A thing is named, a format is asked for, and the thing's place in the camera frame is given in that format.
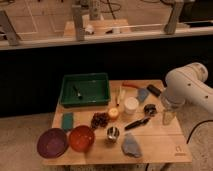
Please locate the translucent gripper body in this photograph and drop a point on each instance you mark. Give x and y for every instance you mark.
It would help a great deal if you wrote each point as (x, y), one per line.
(169, 114)

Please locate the red bowl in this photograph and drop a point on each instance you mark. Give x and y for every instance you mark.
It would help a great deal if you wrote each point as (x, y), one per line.
(81, 138)

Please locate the green sponge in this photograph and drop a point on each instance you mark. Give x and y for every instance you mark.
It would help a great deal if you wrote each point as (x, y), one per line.
(67, 121)

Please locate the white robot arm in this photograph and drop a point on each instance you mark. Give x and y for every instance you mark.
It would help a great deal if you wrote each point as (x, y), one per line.
(183, 84)

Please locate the blue small sponge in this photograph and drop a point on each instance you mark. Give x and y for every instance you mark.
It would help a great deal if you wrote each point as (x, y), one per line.
(142, 94)

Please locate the purple bowl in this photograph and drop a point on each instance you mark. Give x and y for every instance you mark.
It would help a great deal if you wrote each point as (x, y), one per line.
(52, 143)

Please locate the round dark object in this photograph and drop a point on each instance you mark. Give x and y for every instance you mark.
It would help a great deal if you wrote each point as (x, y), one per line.
(150, 110)

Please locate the black rectangular block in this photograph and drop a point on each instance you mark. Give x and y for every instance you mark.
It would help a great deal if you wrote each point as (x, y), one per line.
(154, 90)

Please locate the white cylindrical container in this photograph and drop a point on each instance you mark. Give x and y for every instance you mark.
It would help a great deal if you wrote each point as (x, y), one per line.
(130, 105)

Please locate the blue-grey cloth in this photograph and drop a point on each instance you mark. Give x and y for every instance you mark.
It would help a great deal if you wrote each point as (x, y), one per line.
(130, 146)

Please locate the yellow white utensils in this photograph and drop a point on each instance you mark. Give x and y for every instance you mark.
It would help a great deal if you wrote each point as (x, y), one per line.
(120, 95)

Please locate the red carrot-like stick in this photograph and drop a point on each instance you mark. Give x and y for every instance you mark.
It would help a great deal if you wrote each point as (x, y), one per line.
(129, 85)

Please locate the orange fruit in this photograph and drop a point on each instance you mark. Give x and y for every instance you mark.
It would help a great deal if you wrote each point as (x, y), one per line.
(113, 113)

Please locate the metal cup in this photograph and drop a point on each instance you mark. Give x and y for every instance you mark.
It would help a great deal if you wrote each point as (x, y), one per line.
(113, 134)

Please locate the dark grapes bunch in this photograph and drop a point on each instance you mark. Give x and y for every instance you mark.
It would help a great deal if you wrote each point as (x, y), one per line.
(99, 120)

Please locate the green plastic tray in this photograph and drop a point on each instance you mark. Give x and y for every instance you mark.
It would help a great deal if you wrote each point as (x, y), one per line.
(94, 88)

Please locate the small tool in tray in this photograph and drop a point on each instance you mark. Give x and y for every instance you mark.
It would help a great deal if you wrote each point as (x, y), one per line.
(77, 93)

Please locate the black handled utensil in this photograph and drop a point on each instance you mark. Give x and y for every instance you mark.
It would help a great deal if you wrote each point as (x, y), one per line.
(137, 123)

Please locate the grey post right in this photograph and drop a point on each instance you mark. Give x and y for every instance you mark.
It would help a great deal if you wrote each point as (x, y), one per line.
(170, 27)

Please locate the grey post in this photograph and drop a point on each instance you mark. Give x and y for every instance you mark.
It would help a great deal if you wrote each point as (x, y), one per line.
(170, 27)
(78, 22)
(8, 29)

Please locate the grey post middle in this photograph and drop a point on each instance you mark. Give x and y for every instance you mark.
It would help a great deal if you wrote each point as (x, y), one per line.
(78, 22)

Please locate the grey post left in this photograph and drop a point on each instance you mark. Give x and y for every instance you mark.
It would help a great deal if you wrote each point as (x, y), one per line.
(8, 29)

